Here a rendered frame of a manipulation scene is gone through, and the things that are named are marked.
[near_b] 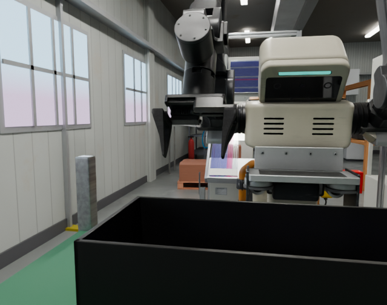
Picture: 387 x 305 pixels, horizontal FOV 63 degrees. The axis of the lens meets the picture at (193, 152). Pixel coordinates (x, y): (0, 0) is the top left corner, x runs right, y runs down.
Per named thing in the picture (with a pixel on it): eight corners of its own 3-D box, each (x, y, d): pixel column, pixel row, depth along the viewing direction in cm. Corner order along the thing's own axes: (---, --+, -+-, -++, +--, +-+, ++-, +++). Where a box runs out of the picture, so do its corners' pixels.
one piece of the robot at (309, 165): (243, 216, 93) (244, 144, 90) (343, 222, 88) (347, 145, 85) (241, 236, 77) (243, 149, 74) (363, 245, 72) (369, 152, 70)
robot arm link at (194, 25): (228, 29, 61) (185, 31, 63) (224, -21, 51) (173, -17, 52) (226, 82, 57) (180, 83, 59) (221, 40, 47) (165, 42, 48)
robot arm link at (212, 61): (218, 58, 61) (189, 59, 62) (215, 33, 54) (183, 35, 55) (216, 89, 58) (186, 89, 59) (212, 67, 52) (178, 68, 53)
